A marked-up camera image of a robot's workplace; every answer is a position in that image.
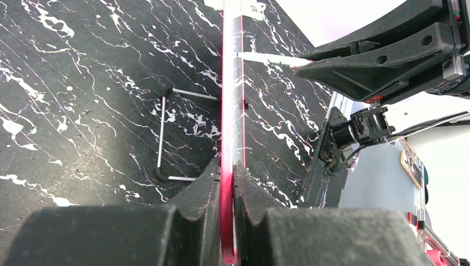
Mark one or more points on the white printed plastic package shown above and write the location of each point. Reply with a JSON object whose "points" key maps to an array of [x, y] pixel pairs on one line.
{"points": [[248, 8]]}

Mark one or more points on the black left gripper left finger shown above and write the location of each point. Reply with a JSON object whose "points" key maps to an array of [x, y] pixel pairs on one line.
{"points": [[182, 231]]}

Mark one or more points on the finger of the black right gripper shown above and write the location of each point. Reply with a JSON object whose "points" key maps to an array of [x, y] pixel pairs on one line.
{"points": [[400, 23], [393, 72]]}

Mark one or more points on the green white marker pen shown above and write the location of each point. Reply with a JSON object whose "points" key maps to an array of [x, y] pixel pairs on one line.
{"points": [[273, 59]]}

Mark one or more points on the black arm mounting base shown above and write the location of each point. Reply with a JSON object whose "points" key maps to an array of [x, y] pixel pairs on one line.
{"points": [[326, 179]]}

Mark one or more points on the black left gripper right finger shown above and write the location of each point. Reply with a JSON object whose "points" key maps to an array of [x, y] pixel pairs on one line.
{"points": [[269, 233]]}

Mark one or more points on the pink framed whiteboard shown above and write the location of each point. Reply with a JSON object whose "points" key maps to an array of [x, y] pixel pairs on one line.
{"points": [[232, 122]]}

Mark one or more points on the aluminium frame rail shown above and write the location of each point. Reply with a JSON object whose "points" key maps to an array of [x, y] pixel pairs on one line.
{"points": [[438, 252]]}

